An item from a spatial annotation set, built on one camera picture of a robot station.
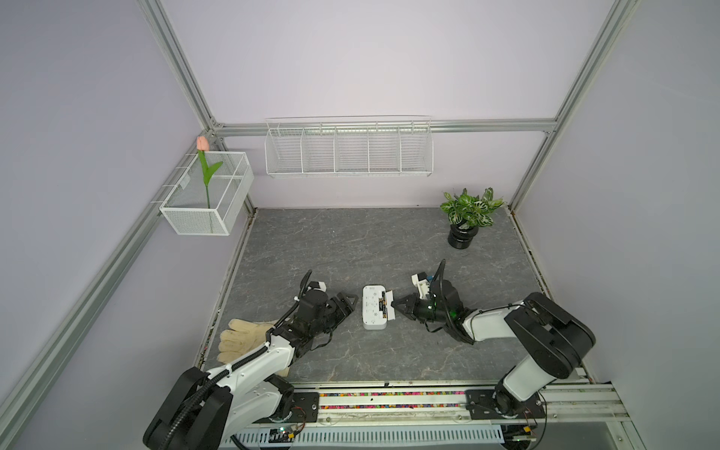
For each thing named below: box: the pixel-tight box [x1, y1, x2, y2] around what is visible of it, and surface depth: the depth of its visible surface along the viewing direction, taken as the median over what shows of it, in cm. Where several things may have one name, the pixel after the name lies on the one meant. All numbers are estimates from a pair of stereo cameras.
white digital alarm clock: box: [361, 284, 388, 331], surface depth 88 cm
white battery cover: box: [385, 289, 396, 322], surface depth 89 cm
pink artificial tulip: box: [196, 135, 224, 210], surface depth 85 cm
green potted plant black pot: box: [440, 187, 505, 250], surface depth 90 cm
